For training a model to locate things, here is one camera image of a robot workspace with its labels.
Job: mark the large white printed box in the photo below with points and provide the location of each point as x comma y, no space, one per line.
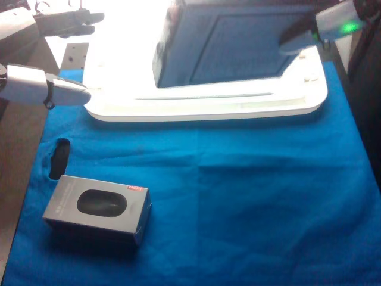
226,44

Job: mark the blue cloth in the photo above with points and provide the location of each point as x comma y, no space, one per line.
223,193

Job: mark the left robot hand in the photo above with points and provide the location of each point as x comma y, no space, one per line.
59,22

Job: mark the white plastic tray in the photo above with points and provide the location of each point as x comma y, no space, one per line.
208,110

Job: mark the grey mouse box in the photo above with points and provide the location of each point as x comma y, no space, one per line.
98,205

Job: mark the grey metal plate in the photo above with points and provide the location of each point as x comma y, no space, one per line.
74,56

